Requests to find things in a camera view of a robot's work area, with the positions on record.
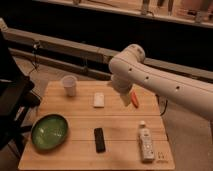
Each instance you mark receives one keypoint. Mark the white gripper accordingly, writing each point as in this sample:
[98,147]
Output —
[126,98]

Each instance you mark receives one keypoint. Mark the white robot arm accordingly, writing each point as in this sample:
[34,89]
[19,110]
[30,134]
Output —
[128,68]

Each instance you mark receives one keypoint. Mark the orange carrot toy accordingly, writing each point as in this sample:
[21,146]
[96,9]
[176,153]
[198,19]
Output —
[134,99]

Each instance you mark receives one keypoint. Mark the white soap bar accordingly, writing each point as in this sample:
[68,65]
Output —
[98,100]

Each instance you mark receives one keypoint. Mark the wooden table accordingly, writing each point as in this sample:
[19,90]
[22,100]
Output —
[104,133]

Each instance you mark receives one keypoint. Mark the white plastic bottle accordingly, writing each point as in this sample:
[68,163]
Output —
[146,144]

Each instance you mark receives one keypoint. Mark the black remote control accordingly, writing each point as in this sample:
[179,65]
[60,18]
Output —
[99,140]

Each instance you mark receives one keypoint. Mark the green bowl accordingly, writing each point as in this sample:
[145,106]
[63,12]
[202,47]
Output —
[49,132]

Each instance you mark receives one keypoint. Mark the black chair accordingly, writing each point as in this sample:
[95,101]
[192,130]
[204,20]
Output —
[15,99]

